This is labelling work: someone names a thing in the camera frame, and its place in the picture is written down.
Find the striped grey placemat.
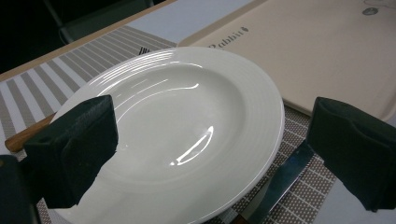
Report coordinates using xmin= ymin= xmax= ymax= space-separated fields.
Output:
xmin=0 ymin=25 xmax=337 ymax=224

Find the wooden handled fork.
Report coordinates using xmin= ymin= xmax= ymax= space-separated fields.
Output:
xmin=4 ymin=46 xmax=152 ymax=153

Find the wooden handled knife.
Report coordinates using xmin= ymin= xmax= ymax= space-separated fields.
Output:
xmin=232 ymin=140 xmax=316 ymax=224

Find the wooden board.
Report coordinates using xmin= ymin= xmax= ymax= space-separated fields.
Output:
xmin=0 ymin=0 xmax=178 ymax=83

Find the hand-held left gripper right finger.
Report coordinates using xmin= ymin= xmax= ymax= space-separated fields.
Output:
xmin=305 ymin=96 xmax=396 ymax=214

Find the white ribbed plate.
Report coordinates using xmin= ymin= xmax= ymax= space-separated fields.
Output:
xmin=46 ymin=46 xmax=286 ymax=224

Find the beige tray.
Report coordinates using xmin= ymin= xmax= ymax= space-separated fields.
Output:
xmin=177 ymin=0 xmax=396 ymax=123

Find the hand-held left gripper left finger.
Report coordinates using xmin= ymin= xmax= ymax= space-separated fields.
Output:
xmin=22 ymin=94 xmax=120 ymax=210

